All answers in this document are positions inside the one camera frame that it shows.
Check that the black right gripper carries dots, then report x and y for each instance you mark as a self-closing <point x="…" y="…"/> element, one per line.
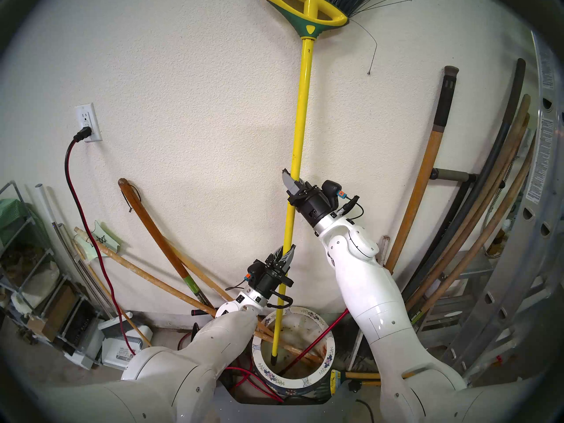
<point x="315" y="204"/>

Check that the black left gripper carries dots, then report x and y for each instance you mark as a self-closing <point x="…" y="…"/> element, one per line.
<point x="269" y="281"/>

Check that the yellow broom with black bristles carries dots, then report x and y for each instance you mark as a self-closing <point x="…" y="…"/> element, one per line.
<point x="302" y="100"/>

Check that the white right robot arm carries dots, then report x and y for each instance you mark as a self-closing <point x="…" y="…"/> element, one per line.
<point x="374" y="294"/>

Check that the floral ceramic pot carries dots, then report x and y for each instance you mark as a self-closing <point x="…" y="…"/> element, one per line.
<point x="304" y="384"/>

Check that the pale wooden stick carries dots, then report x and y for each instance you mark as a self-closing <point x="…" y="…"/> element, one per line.
<point x="198" y="270"/>

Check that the thin red rod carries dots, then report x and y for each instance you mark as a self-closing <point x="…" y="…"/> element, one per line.
<point x="317" y="342"/>

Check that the black rubber tool grip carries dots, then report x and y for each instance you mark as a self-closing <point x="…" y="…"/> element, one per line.
<point x="200" y="312"/>

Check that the long light wooden stick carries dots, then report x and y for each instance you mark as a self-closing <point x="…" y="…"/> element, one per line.
<point x="154" y="279"/>

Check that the brown stick with green band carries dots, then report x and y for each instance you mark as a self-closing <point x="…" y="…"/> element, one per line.
<point x="150" y="224"/>

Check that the thin wooden stick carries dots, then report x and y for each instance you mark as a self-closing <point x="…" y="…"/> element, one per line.
<point x="141" y="333"/>

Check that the black tool with grey crossgrip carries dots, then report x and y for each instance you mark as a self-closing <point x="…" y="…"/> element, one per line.
<point x="454" y="175"/>

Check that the pale green labelled tag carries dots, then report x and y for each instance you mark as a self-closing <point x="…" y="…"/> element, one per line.
<point x="103" y="241"/>

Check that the wooden pole with green end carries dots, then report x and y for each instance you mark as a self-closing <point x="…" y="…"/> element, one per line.
<point x="480" y="244"/>

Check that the bundle of metal strips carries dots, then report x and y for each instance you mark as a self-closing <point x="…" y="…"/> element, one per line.
<point x="83" y="272"/>

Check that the black storage bin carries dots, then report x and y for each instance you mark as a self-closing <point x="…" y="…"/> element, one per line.
<point x="81" y="325"/>

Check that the brown cardboard box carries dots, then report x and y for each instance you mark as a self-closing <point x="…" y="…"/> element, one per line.
<point x="57" y="307"/>

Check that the tan wooden pole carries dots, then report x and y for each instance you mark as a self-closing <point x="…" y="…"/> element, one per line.
<point x="523" y="102"/>
<point x="522" y="129"/>

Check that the white plastic bag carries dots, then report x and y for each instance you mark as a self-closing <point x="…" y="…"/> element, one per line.
<point x="39" y="276"/>

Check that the white plastic pipe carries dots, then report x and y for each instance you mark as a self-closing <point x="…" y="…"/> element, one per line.
<point x="44" y="202"/>

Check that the aluminium extension ladder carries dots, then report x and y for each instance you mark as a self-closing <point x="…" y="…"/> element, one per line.
<point x="542" y="162"/>

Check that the green mesh bundle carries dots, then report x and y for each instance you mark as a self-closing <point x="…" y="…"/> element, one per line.
<point x="13" y="215"/>

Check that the white wall outlet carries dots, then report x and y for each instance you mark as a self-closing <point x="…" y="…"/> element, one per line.
<point x="88" y="120"/>

